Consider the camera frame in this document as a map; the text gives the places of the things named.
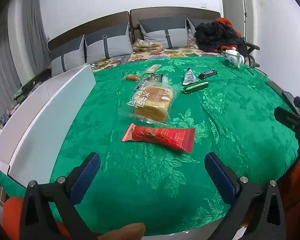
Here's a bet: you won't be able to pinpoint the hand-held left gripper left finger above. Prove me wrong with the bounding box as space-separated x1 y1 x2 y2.
19 152 101 240

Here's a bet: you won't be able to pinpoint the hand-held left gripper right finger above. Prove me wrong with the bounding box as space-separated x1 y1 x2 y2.
204 152 288 240

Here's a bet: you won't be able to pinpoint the white cardboard box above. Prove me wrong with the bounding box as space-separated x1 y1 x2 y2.
0 64 97 189

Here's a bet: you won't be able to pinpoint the red snack packet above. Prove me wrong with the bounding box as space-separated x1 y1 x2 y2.
122 123 196 153

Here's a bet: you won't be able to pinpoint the black chocolate bar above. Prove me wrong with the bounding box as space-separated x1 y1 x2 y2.
198 70 218 80

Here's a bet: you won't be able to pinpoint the yellow cake bar packet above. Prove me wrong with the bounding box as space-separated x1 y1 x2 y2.
144 64 162 74

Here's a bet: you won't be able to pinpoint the black phone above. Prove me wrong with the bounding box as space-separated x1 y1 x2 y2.
282 91 298 113
266 81 283 95

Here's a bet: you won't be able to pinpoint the green floral tablecloth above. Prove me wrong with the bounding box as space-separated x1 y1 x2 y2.
0 55 300 237

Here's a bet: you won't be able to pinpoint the clear eyeglasses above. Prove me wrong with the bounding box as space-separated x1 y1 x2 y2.
244 64 267 77

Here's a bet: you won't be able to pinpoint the dark wooden chair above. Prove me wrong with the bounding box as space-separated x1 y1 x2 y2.
242 37 260 68

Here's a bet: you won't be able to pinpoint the white blue teapot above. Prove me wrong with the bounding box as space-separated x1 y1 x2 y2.
224 47 245 69

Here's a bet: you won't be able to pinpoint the green sausage packet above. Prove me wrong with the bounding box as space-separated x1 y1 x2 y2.
183 80 209 95

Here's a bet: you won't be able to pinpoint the sliced bread packet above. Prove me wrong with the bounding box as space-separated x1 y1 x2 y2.
117 79 178 124

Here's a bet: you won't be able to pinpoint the silver triangular snack packet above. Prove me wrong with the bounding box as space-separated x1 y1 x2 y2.
182 67 196 85

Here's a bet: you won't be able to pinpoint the small round cake packet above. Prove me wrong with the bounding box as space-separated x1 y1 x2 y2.
122 73 140 82

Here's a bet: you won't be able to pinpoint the black jacket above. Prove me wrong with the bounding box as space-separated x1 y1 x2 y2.
194 21 243 53

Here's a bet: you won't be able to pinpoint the red garment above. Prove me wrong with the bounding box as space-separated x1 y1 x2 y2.
215 17 243 53

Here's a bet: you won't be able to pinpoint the white door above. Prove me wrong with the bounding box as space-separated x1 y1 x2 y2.
220 0 255 45

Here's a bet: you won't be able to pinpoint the brown stick snack packet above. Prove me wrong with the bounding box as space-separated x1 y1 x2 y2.
139 73 169 85

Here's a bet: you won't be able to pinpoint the grey two-tone pillow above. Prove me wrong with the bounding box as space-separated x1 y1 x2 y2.
49 35 87 77
138 15 189 49
186 17 198 48
84 22 134 63

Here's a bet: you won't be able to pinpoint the beige folded blanket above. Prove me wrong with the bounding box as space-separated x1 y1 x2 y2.
132 39 163 53

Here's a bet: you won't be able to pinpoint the grey curtain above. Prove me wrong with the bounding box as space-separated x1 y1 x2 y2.
0 0 50 120

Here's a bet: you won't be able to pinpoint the brown bed headboard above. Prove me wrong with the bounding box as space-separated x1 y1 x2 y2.
48 8 221 53

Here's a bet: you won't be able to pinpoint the cable on bed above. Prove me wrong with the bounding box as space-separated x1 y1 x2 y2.
91 59 123 68

